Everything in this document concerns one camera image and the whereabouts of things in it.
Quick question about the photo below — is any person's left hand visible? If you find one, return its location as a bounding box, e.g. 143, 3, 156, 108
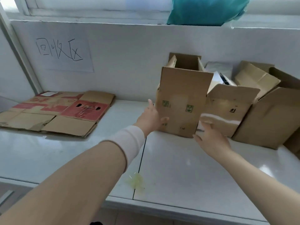
133, 98, 170, 138

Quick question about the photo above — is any person's right hand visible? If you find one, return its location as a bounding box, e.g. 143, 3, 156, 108
192, 121, 233, 158

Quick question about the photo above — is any glossy taped cardboard box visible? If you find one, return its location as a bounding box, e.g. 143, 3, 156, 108
196, 83, 261, 138

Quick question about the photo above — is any green printed cardboard box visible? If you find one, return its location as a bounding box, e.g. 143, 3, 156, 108
155, 52, 214, 138

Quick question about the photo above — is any plain brown cardboard box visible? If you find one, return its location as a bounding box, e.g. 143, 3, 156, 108
232, 60, 300, 160

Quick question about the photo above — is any clear tape wad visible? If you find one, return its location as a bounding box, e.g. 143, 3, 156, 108
124, 172, 145, 191

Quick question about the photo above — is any red printed cardboard box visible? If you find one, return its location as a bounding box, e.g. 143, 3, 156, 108
0, 90, 116, 138

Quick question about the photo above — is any person's right forearm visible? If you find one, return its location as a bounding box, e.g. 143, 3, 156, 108
212, 147, 300, 225

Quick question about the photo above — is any person's left forearm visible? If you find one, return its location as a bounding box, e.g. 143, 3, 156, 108
0, 125, 147, 225

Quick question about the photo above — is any white wrist sleeve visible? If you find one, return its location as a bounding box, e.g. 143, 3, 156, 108
109, 125, 146, 173

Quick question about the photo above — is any white black-edged packet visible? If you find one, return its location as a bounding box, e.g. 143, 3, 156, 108
212, 71, 237, 87

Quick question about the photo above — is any white handwritten paper sign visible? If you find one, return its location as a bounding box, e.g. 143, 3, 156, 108
28, 29, 95, 73

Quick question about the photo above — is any teal plastic bag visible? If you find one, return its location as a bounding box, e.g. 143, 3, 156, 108
167, 0, 250, 27

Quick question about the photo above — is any white metal shelf rack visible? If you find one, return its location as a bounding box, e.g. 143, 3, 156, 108
0, 0, 300, 225

